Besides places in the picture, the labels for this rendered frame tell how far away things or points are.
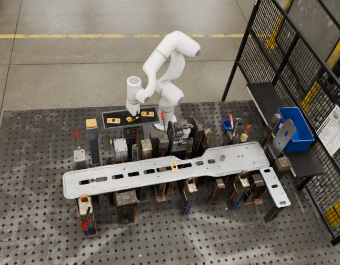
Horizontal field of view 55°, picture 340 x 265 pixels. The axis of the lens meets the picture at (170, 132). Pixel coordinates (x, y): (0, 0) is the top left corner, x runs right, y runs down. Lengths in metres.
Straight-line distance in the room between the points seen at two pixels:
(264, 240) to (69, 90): 2.69
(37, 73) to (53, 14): 1.22
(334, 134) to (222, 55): 2.66
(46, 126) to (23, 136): 0.19
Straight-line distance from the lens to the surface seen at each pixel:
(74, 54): 4.50
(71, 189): 2.12
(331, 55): 3.96
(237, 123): 2.29
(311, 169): 2.47
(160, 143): 2.20
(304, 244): 2.57
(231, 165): 2.29
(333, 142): 2.40
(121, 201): 2.02
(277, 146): 2.40
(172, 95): 2.29
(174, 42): 1.99
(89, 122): 2.18
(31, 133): 2.79
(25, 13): 5.30
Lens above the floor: 2.85
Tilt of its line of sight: 52 degrees down
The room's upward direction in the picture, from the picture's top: 11 degrees clockwise
